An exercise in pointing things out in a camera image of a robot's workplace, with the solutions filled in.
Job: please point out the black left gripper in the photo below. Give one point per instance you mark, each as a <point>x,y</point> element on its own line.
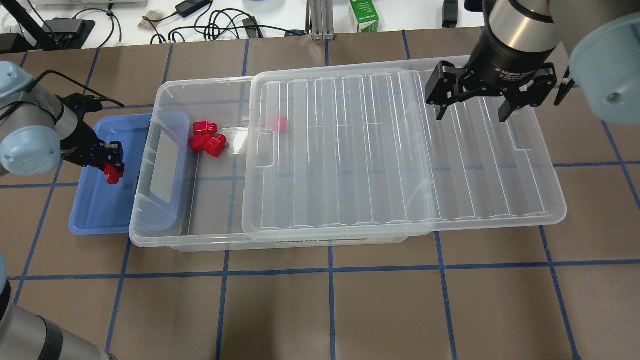
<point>81,145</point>

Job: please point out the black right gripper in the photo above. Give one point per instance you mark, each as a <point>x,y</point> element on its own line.
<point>500,62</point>

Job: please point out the clear plastic box lid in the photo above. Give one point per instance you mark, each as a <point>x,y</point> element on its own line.
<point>365,156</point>

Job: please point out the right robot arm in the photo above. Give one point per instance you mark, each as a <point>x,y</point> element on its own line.
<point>527,48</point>

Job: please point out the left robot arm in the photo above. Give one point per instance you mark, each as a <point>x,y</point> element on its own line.
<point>39,130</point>

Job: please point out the clear plastic storage box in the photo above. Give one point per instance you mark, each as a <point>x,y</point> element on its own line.
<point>193,202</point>

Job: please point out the lone red block in box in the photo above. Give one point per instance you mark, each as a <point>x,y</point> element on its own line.
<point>277,124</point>

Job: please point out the blue plastic tray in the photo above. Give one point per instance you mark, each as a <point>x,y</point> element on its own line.
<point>100,208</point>

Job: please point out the black device on table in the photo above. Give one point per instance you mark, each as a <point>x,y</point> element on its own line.
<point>449,18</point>

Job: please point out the green white carton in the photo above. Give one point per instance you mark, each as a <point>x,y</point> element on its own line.
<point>364,16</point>

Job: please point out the black power adapter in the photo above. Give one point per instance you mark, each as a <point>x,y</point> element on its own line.
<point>252,28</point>

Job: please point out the aluminium frame post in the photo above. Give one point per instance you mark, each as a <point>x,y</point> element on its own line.
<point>320,20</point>

